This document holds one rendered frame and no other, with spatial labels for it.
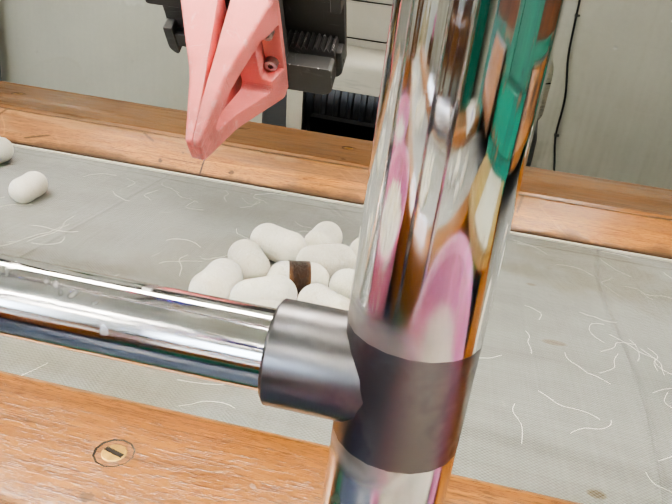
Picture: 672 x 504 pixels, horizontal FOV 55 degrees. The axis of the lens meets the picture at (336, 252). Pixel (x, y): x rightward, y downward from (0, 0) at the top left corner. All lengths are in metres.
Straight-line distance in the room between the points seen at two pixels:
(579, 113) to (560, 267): 1.95
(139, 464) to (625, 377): 0.23
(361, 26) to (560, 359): 0.71
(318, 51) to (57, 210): 0.20
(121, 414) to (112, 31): 2.68
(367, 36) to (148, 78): 1.91
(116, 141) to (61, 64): 2.48
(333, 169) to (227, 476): 0.35
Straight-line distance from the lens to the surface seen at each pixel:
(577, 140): 2.41
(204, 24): 0.32
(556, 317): 0.38
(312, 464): 0.21
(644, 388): 0.34
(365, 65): 0.94
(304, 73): 0.36
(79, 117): 0.60
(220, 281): 0.32
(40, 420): 0.23
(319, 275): 0.34
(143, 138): 0.56
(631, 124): 2.41
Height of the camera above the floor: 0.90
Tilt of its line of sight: 24 degrees down
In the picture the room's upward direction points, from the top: 7 degrees clockwise
